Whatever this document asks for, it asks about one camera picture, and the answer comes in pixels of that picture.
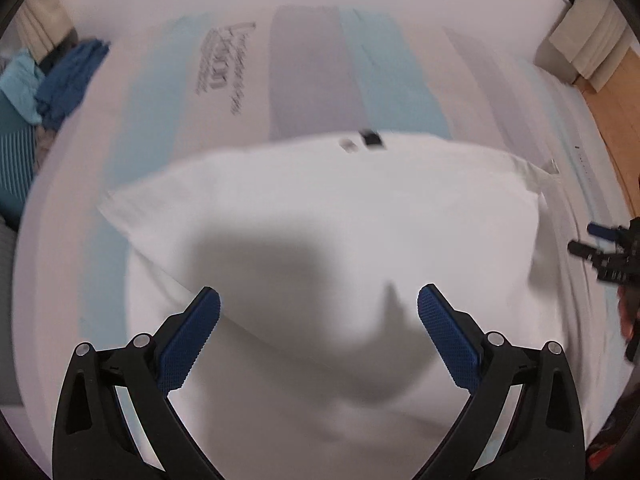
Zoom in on white and black jacket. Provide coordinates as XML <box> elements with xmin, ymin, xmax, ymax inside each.
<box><xmin>100</xmin><ymin>131</ymin><xmax>560</xmax><ymax>467</ymax></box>

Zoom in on light blue cloth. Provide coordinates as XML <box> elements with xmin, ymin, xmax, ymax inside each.
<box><xmin>0</xmin><ymin>49</ymin><xmax>44</xmax><ymax>126</ymax></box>

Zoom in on wooden headboard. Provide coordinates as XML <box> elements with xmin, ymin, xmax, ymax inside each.
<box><xmin>577</xmin><ymin>49</ymin><xmax>640</xmax><ymax>217</ymax></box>

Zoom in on blue crumpled clothes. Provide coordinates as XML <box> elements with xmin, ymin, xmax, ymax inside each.
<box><xmin>35</xmin><ymin>39</ymin><xmax>110</xmax><ymax>131</ymax></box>

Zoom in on striped bed sheet mattress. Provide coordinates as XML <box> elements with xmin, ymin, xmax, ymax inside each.
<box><xmin>13</xmin><ymin>6</ymin><xmax>629</xmax><ymax>479</ymax></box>

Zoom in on right hand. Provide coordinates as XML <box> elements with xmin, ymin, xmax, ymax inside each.
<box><xmin>617</xmin><ymin>286</ymin><xmax>639</xmax><ymax>363</ymax></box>

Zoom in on teal hard suitcase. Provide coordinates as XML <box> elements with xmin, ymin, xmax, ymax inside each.
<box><xmin>1</xmin><ymin>94</ymin><xmax>36</xmax><ymax>228</ymax></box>

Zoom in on left beige curtain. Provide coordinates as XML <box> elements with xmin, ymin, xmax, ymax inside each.
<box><xmin>14</xmin><ymin>0</ymin><xmax>78</xmax><ymax>73</ymax></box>

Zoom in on right beige curtain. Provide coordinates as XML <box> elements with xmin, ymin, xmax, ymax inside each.
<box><xmin>549</xmin><ymin>0</ymin><xmax>634</xmax><ymax>92</ymax></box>

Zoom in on beige curtain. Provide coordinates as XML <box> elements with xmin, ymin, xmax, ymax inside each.
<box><xmin>549</xmin><ymin>0</ymin><xmax>634</xmax><ymax>92</ymax></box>
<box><xmin>14</xmin><ymin>0</ymin><xmax>78</xmax><ymax>73</ymax></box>

